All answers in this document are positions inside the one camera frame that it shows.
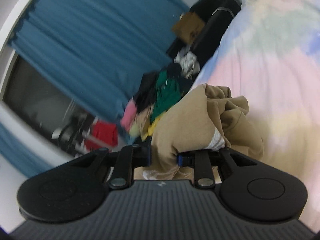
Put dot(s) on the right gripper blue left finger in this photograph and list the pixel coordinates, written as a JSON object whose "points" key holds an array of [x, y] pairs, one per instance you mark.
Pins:
{"points": [[126, 161]]}

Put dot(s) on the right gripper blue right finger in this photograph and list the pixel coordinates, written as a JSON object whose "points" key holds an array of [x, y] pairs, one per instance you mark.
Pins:
{"points": [[202, 161]]}

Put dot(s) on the tan t-shirt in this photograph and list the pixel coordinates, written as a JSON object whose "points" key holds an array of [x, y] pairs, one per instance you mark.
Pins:
{"points": [[207, 117]]}

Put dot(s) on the yellow garment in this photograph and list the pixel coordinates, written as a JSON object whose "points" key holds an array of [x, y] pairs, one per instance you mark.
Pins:
{"points": [[151, 128]]}

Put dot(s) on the beige patterned garment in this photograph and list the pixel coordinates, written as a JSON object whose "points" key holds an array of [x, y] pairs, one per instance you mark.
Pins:
{"points": [[143, 119]]}

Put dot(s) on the pink garment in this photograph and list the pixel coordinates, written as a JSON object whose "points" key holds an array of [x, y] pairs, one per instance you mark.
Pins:
{"points": [[129, 115]]}

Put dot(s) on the black garment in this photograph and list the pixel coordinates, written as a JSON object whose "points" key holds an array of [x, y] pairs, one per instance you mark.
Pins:
{"points": [[147, 92]]}

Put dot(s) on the green garment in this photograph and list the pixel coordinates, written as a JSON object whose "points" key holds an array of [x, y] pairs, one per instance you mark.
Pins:
{"points": [[169, 91]]}

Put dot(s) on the white patterned garment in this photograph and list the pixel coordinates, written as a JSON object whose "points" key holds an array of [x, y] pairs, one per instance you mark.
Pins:
{"points": [[188, 62]]}

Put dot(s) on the dark window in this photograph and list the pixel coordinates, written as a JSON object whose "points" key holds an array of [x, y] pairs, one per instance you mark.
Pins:
{"points": [[34, 99]]}

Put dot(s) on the blue curtain left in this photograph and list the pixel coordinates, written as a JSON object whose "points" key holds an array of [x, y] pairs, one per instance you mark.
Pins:
{"points": [[20, 157]]}

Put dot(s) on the blue curtain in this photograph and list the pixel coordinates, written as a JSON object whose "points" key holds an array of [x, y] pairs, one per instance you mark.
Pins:
{"points": [[96, 51], [20, 157]]}

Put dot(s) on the blue curtain right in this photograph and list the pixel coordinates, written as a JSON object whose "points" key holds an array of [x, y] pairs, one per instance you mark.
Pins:
{"points": [[96, 51]]}

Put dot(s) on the pastel rainbow bed sheet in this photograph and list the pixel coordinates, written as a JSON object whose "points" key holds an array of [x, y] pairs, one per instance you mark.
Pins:
{"points": [[270, 55]]}

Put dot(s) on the black sofa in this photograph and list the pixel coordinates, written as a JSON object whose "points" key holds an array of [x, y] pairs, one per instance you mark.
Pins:
{"points": [[217, 16]]}

